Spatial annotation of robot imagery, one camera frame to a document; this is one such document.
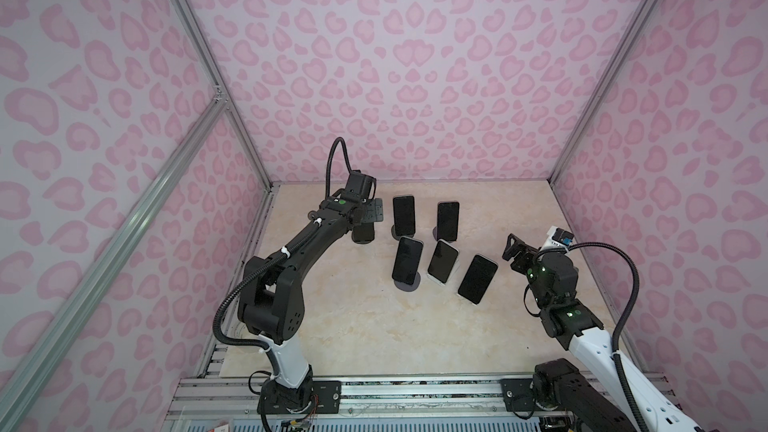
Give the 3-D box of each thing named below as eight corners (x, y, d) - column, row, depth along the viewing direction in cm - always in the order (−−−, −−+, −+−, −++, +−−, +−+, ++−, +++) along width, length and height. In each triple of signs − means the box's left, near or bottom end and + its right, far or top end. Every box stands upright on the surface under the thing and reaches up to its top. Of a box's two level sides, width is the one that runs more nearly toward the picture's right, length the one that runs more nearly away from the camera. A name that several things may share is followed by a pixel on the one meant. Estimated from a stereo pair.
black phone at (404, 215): (394, 239, 105) (393, 211, 94) (394, 223, 110) (393, 195, 98) (413, 239, 105) (415, 211, 93) (412, 223, 110) (414, 195, 98)
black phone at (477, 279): (457, 294, 92) (464, 274, 82) (468, 275, 96) (476, 253, 86) (478, 306, 89) (488, 287, 79) (488, 286, 94) (498, 265, 84)
